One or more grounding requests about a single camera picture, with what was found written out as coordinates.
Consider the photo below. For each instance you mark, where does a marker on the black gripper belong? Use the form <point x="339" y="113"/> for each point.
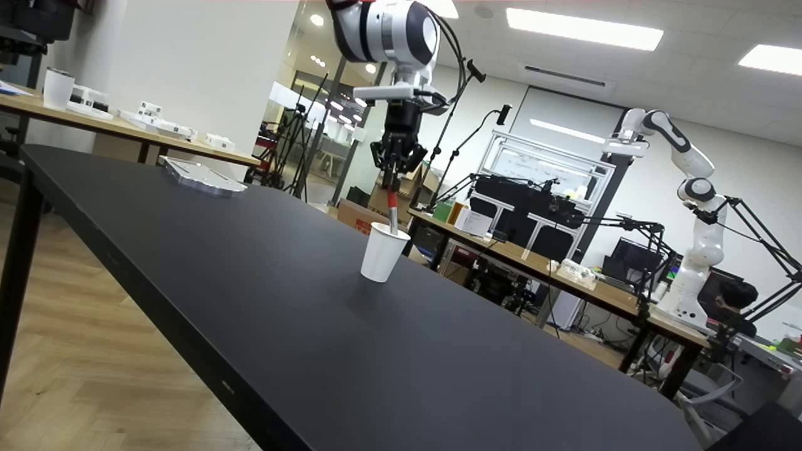
<point x="399" y="149"/>

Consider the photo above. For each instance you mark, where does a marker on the red marker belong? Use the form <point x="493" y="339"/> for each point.
<point x="393" y="200"/>

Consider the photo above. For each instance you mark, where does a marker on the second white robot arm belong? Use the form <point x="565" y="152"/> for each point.
<point x="699" y="195"/>

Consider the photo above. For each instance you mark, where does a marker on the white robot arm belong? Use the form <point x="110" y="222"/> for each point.
<point x="402" y="34"/>

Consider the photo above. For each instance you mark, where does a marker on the white paper cup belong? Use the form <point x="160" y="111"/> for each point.
<point x="383" y="251"/>

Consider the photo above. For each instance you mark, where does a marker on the black equipment rack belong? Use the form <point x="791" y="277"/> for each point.
<point x="531" y="217"/>

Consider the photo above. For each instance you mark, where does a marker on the white tray on table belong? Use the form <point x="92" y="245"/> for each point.
<point x="200" y="176"/>

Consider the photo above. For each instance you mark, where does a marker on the wooden desk at left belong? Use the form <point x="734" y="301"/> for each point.
<point x="111" y="127"/>

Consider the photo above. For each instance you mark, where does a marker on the wooden side table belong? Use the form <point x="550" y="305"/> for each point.
<point x="588" y="287"/>

